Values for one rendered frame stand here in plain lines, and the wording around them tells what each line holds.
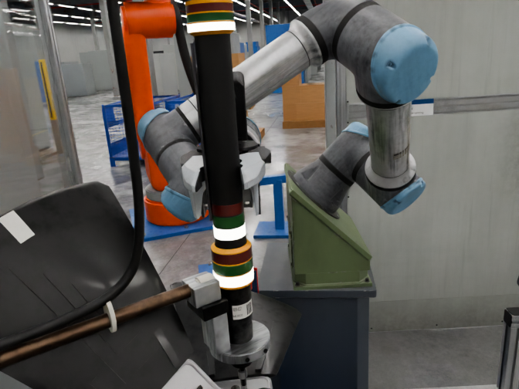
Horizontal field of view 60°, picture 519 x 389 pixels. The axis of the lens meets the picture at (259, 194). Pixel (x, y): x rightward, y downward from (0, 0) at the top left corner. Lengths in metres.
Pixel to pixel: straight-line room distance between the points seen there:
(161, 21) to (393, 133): 3.64
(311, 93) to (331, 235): 8.60
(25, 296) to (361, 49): 0.60
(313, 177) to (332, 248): 0.19
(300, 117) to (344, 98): 7.47
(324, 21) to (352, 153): 0.42
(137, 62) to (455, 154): 2.98
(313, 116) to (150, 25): 5.88
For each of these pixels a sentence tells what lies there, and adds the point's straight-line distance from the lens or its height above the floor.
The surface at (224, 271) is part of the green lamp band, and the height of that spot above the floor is 1.38.
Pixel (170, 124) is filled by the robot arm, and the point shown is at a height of 1.48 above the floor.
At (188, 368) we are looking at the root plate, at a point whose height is 1.28.
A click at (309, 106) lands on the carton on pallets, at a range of 9.70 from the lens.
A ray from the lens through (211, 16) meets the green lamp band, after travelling 0.42.
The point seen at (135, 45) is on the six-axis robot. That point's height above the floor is 1.72.
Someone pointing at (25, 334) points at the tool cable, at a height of 1.38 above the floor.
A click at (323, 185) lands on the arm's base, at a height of 1.25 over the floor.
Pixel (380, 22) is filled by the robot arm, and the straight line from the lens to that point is 0.81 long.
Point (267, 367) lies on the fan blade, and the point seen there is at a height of 1.20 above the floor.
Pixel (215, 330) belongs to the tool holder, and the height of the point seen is 1.31.
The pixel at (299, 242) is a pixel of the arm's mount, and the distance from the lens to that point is 1.14.
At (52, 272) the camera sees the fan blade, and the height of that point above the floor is 1.40.
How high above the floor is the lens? 1.59
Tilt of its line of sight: 18 degrees down
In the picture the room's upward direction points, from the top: 4 degrees counter-clockwise
